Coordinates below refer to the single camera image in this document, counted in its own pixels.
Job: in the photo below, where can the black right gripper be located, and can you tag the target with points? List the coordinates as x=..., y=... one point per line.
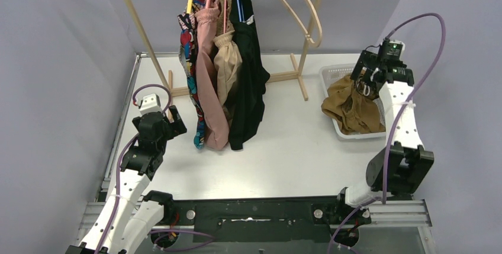
x=367, y=60

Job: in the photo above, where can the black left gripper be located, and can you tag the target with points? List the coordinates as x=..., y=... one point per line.
x=165, y=125

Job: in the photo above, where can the tan brown shorts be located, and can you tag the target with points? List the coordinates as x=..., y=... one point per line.
x=353, y=112

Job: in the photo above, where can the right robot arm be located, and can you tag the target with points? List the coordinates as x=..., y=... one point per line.
x=401, y=166

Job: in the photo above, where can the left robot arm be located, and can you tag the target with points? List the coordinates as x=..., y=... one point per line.
x=129, y=215

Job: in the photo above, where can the black shorts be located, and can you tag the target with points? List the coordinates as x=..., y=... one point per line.
x=252, y=78

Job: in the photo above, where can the beige shorts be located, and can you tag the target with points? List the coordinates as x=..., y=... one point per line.
x=227, y=61

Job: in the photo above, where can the colourful comic print shorts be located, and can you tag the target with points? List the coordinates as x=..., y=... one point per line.
x=188, y=55

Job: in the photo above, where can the pink shorts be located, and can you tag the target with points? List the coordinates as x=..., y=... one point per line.
x=217, y=128

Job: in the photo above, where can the white plastic basket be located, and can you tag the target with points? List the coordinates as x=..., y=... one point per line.
x=331, y=74

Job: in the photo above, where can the wooden clothes rack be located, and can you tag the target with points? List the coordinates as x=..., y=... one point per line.
x=313, y=35

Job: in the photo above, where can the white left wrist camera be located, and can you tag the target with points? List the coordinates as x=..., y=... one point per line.
x=150, y=103

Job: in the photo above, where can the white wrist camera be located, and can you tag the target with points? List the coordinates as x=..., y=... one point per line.
x=391, y=49
x=150, y=103

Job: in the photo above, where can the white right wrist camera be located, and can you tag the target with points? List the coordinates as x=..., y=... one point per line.
x=391, y=49

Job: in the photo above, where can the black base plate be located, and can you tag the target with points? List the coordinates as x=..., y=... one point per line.
x=281, y=219

